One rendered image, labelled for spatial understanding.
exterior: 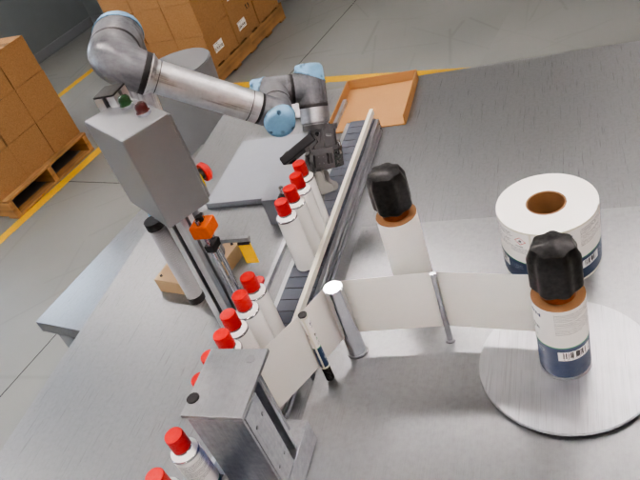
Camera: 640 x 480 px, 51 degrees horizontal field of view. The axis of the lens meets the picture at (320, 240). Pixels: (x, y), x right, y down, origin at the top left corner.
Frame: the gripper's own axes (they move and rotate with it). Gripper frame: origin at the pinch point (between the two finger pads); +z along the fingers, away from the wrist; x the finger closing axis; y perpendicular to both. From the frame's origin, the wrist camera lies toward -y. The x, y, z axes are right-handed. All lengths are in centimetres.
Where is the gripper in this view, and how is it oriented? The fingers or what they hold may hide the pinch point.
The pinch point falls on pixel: (318, 201)
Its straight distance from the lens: 178.2
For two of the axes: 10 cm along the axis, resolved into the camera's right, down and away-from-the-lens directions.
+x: 3.5, -1.9, 9.1
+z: 1.3, 9.8, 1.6
